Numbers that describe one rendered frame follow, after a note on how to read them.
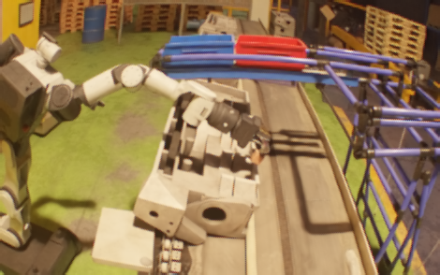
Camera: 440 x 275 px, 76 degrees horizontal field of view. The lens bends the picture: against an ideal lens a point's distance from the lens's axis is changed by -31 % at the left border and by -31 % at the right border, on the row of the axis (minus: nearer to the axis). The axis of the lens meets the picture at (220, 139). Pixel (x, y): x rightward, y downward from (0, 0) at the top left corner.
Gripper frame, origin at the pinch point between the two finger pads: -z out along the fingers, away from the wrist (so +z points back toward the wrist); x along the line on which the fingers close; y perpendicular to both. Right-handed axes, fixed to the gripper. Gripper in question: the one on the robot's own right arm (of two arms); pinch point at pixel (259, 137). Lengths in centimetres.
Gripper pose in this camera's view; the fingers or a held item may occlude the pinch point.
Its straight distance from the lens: 136.7
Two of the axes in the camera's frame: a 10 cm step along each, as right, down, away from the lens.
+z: -8.6, -4.6, -2.2
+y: -0.2, 4.5, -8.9
